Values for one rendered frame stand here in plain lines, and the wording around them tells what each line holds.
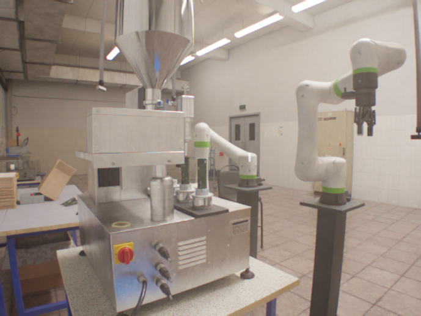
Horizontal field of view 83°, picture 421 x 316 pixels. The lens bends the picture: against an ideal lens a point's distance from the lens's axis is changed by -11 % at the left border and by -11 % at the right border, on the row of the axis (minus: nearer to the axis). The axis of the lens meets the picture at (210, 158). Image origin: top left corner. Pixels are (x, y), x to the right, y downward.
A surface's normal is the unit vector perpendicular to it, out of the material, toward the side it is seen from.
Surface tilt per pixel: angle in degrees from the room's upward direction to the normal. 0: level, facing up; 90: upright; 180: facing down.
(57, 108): 90
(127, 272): 90
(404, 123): 90
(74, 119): 90
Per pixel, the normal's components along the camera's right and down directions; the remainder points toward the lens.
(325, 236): -0.83, 0.04
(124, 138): 0.58, 0.05
